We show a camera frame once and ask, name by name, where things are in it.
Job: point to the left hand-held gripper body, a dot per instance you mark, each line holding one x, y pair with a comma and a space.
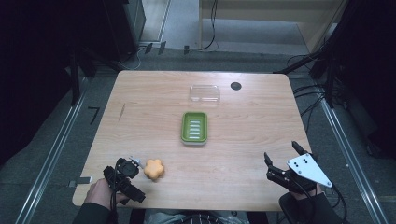
124, 183

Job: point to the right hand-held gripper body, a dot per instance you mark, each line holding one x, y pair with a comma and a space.
306, 169

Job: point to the orange flower-shaped soap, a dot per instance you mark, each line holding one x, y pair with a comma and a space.
153, 169

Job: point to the person's right hand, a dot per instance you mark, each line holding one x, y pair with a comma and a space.
306, 194

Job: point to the person's left hand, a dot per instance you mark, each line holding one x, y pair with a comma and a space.
101, 193

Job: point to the green soap dish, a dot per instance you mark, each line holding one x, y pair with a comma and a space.
194, 128

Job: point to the person's lap clothing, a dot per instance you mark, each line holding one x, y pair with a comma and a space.
193, 217

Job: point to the black round table grommet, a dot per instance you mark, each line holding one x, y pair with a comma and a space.
236, 86

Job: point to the clear plastic lid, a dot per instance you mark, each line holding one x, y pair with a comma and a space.
204, 94

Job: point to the black metal stand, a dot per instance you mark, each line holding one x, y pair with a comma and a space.
74, 77
330, 59

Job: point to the dark floor plug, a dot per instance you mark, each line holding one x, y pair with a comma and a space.
186, 49
162, 48
148, 48

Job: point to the black cabinet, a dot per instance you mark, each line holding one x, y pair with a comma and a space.
124, 28

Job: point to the beige wooden furniture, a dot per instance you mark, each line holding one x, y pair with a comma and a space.
267, 12

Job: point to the grey table edge bracket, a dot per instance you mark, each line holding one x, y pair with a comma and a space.
81, 180

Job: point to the metal floor rail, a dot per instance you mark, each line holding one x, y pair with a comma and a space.
351, 161
53, 152

